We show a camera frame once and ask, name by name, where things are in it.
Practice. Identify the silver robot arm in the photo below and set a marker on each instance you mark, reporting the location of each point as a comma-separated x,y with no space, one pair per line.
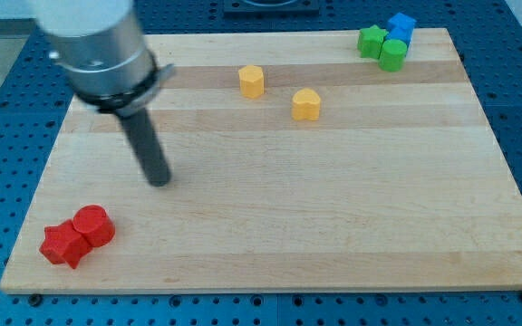
103,51

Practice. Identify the yellow heart block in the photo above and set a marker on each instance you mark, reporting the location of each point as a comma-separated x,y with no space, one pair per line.
306,105

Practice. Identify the wooden board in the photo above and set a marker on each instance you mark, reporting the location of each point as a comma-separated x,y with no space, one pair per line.
400,186

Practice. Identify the yellow hexagon block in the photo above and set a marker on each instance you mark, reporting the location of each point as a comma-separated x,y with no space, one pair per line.
251,81

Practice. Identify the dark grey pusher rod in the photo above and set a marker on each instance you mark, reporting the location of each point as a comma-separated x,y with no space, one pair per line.
145,144

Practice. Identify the green star block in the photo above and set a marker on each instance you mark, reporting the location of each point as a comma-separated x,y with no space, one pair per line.
370,41

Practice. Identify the green cylinder block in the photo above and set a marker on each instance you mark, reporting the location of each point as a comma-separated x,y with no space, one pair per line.
392,55

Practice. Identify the red cylinder block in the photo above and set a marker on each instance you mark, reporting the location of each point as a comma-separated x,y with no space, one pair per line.
94,224

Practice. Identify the blue block behind green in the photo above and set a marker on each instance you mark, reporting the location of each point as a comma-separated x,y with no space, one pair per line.
399,34

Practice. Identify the blue cube block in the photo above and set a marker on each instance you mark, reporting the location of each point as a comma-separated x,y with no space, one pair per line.
401,21

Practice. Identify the red star block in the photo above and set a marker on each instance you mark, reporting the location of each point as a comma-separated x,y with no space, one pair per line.
63,244

